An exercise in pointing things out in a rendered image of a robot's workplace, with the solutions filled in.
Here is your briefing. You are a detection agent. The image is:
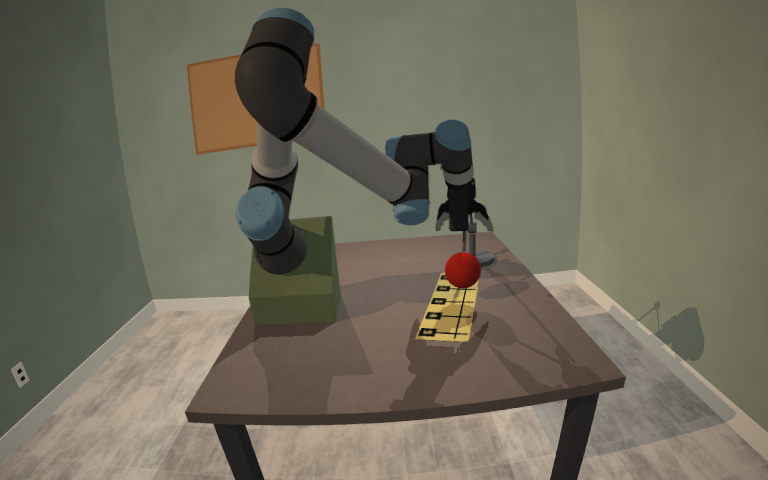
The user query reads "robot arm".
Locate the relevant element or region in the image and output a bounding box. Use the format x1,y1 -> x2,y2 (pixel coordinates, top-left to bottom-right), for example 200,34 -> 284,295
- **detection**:
235,8 -> 474,274

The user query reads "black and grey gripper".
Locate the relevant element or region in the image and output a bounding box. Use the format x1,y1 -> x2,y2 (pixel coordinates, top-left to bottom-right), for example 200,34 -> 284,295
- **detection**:
435,178 -> 493,231

